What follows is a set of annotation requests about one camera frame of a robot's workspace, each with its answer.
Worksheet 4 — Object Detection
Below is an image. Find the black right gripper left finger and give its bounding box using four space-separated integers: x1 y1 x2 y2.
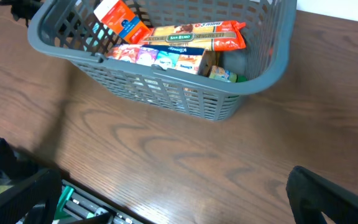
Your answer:
0 169 62 223

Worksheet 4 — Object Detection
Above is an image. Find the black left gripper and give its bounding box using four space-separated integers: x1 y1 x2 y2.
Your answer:
0 0 43 27

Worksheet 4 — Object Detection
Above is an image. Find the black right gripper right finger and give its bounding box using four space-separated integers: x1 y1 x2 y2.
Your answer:
286 166 358 224

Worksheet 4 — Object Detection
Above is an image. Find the grey plastic shopping basket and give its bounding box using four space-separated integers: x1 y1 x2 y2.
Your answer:
27 0 296 121

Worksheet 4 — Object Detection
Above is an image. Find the orange and white carton box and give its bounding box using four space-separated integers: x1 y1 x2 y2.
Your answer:
93 0 150 44

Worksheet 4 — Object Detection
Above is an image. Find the green lid glass jar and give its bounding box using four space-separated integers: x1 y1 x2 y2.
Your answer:
208 65 247 83

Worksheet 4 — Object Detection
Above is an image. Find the Kleenex tissue multipack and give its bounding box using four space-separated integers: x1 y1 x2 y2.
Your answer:
105 44 211 76

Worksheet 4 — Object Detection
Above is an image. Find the orange San Remo spaghetti pack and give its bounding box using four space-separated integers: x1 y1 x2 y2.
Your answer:
139 21 246 52

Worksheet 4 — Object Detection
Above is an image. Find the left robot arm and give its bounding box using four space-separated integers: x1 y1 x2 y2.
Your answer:
0 0 43 185

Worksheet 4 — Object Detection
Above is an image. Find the teal wet wipes packet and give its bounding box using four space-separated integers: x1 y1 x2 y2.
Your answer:
84 21 111 52

